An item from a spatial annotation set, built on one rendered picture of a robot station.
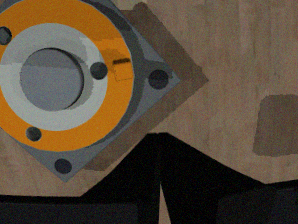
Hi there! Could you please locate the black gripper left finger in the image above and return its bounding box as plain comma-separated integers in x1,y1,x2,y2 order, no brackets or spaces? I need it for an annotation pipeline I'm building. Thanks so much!
0,132,161,224

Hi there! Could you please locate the orange round plate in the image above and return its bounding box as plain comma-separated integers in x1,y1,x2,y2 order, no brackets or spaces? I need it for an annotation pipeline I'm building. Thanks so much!
0,0,134,152

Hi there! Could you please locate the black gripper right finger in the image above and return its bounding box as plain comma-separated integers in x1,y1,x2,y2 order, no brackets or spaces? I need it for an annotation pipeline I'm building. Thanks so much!
158,132,298,224

